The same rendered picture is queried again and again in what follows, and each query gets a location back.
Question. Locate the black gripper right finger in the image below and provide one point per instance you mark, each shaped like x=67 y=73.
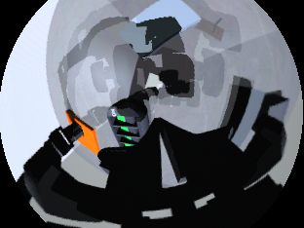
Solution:
x=182 y=146

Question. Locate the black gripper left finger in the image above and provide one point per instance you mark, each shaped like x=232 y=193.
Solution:
x=145 y=154

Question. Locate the dark grey switch panel with green rocker switches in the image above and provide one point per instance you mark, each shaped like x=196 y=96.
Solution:
x=128 y=119

